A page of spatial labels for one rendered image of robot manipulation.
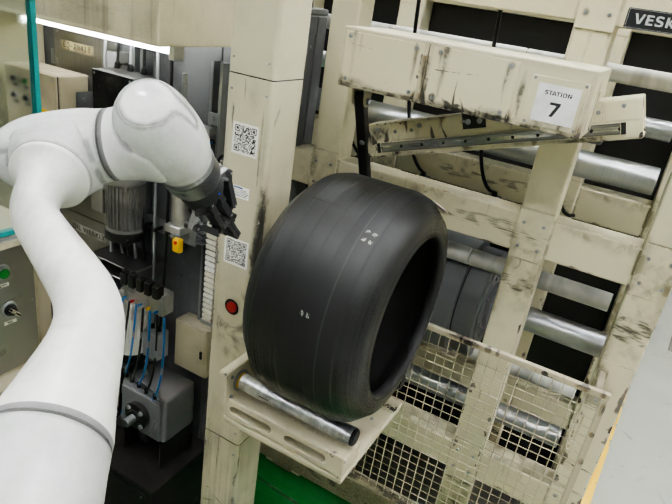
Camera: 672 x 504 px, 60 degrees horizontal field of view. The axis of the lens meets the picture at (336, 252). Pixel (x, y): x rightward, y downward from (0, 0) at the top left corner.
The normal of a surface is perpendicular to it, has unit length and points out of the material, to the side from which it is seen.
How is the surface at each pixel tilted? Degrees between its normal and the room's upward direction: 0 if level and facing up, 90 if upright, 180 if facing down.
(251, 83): 90
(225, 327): 90
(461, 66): 90
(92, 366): 33
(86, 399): 39
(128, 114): 59
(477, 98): 90
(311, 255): 52
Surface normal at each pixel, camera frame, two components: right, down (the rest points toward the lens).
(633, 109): -0.49, 0.29
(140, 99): -0.05, -0.29
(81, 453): 0.80, -0.54
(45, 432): 0.42, -0.75
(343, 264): -0.29, -0.36
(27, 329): 0.86, 0.31
